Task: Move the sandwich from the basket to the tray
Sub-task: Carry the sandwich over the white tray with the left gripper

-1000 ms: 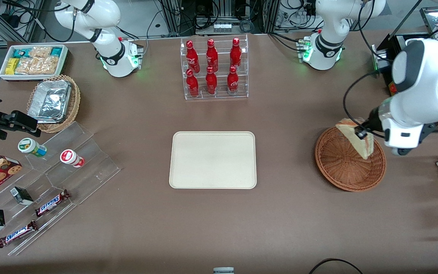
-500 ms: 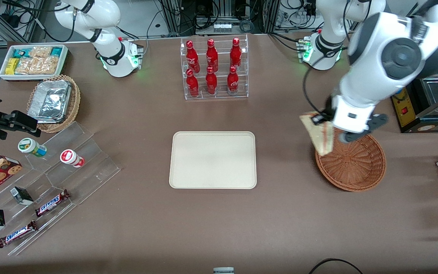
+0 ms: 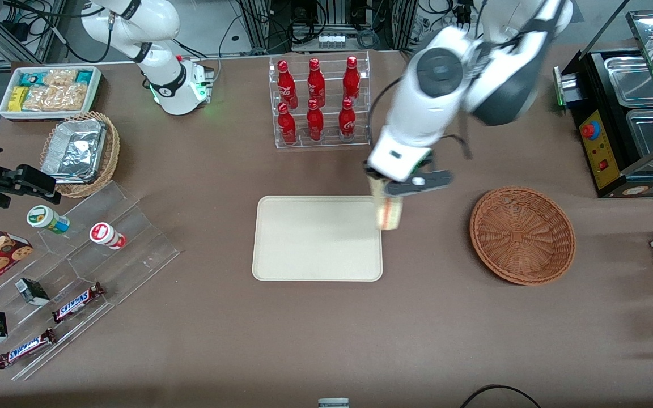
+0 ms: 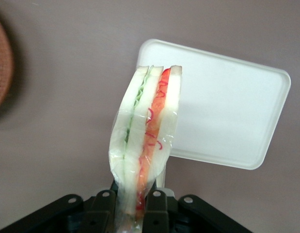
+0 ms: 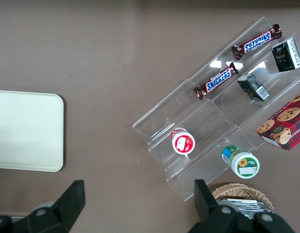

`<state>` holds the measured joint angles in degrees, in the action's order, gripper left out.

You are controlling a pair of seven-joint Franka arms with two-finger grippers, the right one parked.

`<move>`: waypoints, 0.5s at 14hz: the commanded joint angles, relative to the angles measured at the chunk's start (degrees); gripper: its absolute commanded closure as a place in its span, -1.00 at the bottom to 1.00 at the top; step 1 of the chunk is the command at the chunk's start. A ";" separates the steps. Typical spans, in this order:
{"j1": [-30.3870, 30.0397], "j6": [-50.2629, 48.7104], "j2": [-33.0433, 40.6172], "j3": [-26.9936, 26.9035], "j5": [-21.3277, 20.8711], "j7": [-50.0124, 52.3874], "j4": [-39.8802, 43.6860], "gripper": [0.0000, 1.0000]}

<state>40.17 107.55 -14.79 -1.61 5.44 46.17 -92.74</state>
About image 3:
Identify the yellow snack pack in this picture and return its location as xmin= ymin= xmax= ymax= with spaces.
xmin=7 ymin=86 xmax=29 ymax=112

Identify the clear acrylic stepped shelf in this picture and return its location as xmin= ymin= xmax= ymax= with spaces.
xmin=0 ymin=180 xmax=181 ymax=382

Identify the green sunflower lid cup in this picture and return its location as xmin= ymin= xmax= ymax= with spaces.
xmin=26 ymin=205 xmax=71 ymax=236

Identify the black floor cable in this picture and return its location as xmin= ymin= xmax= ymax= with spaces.
xmin=459 ymin=384 xmax=544 ymax=408

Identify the sandwich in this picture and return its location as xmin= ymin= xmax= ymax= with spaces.
xmin=372 ymin=176 xmax=406 ymax=231

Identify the brown round wicker basket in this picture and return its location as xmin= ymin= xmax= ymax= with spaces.
xmin=469 ymin=186 xmax=577 ymax=286

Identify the silver foil containers stack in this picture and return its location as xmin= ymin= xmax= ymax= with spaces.
xmin=41 ymin=118 xmax=108 ymax=184

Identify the clear acrylic bottle rack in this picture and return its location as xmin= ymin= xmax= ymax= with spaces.
xmin=268 ymin=50 xmax=373 ymax=150

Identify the cream rectangular plastic tray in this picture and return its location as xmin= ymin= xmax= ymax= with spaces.
xmin=252 ymin=195 xmax=384 ymax=282

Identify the red lid yogurt cup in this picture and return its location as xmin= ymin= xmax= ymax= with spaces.
xmin=88 ymin=222 xmax=128 ymax=251

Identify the white snack bin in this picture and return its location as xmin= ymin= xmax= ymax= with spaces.
xmin=0 ymin=66 xmax=104 ymax=122

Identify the clear bag of crackers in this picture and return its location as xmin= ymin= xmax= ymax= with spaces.
xmin=43 ymin=69 xmax=79 ymax=87
xmin=22 ymin=83 xmax=89 ymax=112

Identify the light wicker basket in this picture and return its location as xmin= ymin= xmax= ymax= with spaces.
xmin=40 ymin=110 xmax=121 ymax=199

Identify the black food warmer cabinet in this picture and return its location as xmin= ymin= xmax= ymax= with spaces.
xmin=552 ymin=0 xmax=653 ymax=199

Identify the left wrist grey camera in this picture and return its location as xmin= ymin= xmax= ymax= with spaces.
xmin=383 ymin=169 xmax=453 ymax=198

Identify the red cola bottle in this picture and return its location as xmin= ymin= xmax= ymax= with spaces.
xmin=306 ymin=99 xmax=325 ymax=142
xmin=277 ymin=102 xmax=298 ymax=146
xmin=307 ymin=57 xmax=326 ymax=107
xmin=338 ymin=97 xmax=357 ymax=141
xmin=277 ymin=60 xmax=298 ymax=109
xmin=342 ymin=56 xmax=361 ymax=103

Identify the Snickers chocolate bar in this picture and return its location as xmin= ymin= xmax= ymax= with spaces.
xmin=51 ymin=282 xmax=107 ymax=324
xmin=0 ymin=328 xmax=58 ymax=371

